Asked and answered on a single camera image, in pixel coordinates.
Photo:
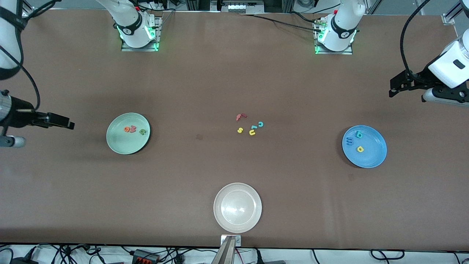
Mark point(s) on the white plate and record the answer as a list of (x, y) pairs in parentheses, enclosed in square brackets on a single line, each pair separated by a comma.
[(237, 208)]

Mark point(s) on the black orange power strip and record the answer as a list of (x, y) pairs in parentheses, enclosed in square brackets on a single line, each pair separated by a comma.
[(144, 256)]

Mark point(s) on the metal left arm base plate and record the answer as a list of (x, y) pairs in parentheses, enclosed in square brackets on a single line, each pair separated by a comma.
[(333, 52)]

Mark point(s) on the blue plate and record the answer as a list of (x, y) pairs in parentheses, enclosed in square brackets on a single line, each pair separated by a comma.
[(372, 154)]

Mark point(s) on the grey connector box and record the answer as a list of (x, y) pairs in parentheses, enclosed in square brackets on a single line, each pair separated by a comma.
[(242, 6)]

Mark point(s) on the metal corner bracket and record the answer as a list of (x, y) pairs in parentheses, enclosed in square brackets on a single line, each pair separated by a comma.
[(449, 19), (29, 14)]

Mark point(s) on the aluminium camera mount profile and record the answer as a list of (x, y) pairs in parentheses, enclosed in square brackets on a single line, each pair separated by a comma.
[(224, 255)]

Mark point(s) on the metal mount bracket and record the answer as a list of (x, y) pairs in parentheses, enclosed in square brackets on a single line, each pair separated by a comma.
[(238, 241)]

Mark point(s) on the light green plate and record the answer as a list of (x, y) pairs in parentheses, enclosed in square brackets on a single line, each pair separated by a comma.
[(124, 143)]

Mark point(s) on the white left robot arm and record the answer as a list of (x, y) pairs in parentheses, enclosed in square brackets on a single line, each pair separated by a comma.
[(340, 25)]

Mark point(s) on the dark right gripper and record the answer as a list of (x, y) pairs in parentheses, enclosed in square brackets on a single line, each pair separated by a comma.
[(22, 116)]

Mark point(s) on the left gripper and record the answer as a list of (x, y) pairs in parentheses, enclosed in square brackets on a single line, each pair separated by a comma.
[(420, 80)]

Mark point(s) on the blue foam letter m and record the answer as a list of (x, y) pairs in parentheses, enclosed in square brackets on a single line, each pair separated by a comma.
[(350, 141)]

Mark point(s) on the brown table cover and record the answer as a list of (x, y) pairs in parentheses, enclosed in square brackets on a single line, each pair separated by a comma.
[(234, 73)]

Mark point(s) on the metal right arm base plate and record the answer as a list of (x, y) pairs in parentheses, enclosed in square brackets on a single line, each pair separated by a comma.
[(139, 49)]

